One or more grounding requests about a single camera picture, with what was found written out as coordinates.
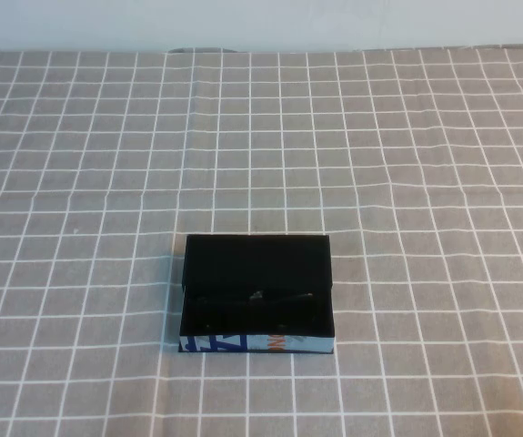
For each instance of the black glasses case printed side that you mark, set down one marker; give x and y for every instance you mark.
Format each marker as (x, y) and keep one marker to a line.
(252, 259)

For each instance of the grey white-checked tablecloth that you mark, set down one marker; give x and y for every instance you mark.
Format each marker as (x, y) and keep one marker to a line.
(379, 182)

